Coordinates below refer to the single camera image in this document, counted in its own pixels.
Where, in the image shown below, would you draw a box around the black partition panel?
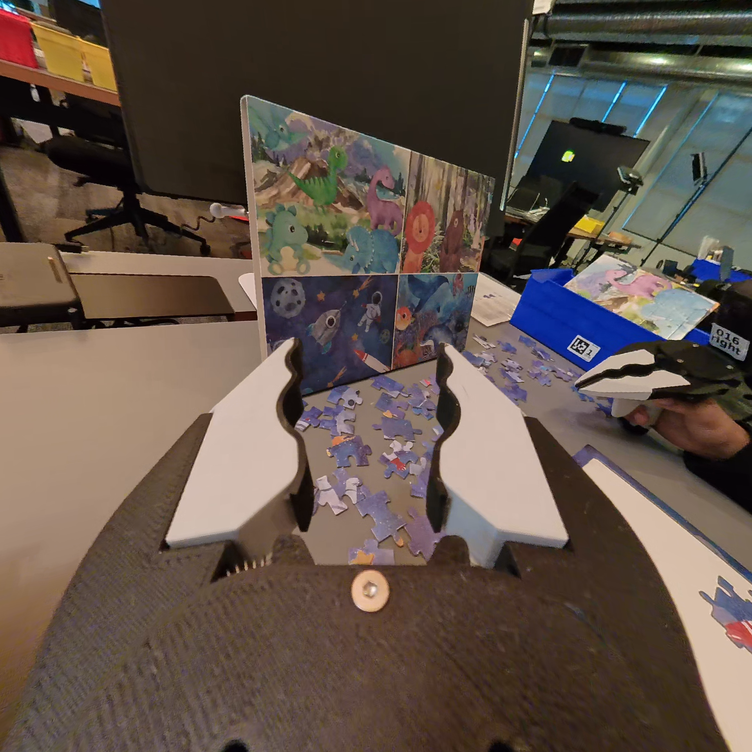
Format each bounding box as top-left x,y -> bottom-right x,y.
100,0 -> 535,236

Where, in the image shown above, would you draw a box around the space puzzle frame tray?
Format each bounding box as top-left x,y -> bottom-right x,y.
573,445 -> 752,752

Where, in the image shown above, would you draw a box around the red plastic bin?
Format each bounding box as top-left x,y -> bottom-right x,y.
0,11 -> 39,68

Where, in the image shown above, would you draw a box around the large black display screen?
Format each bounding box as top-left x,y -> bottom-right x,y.
517,117 -> 652,212

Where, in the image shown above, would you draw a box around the black office chair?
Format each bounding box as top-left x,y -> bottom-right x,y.
46,134 -> 211,256
490,181 -> 600,289

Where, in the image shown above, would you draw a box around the assembled rocket puzzle section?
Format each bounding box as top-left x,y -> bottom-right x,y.
699,577 -> 752,653

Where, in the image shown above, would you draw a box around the dinosaur puzzle board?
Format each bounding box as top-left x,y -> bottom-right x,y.
564,254 -> 720,342

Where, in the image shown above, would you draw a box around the wooden background desk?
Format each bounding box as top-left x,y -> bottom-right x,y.
0,59 -> 121,108
505,211 -> 641,253

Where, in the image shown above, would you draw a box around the black light stand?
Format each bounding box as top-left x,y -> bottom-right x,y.
643,152 -> 709,277

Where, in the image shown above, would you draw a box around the grey ceiling duct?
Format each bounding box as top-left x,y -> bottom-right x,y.
531,9 -> 752,68

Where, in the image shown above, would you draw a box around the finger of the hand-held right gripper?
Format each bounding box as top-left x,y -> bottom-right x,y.
578,363 -> 692,401
573,344 -> 660,387

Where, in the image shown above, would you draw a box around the brown wooden seat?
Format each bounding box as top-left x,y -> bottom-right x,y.
0,242 -> 237,330

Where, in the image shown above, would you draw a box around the printed paper sheet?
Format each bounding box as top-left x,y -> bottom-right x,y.
470,273 -> 524,327

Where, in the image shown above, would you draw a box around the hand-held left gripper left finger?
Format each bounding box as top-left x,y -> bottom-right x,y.
164,336 -> 315,550

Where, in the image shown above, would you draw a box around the blue bin with white tag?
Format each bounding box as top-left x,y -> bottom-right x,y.
508,269 -> 714,371

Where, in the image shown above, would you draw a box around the person's right forearm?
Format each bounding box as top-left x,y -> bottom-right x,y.
684,437 -> 752,513

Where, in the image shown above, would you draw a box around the camera on tripod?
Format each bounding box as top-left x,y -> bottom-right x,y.
599,166 -> 645,277

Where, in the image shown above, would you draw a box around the person's right hand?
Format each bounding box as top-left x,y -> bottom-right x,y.
624,399 -> 752,456

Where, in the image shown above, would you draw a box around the puzzle pieces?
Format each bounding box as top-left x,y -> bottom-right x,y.
294,332 -> 615,568

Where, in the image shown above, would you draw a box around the blue plastic bin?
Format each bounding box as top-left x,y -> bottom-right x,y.
693,257 -> 752,284

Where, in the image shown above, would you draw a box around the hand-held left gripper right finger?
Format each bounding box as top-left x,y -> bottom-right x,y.
424,342 -> 571,569

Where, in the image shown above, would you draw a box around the four-picture puzzle reference board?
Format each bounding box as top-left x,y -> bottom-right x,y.
240,94 -> 497,396

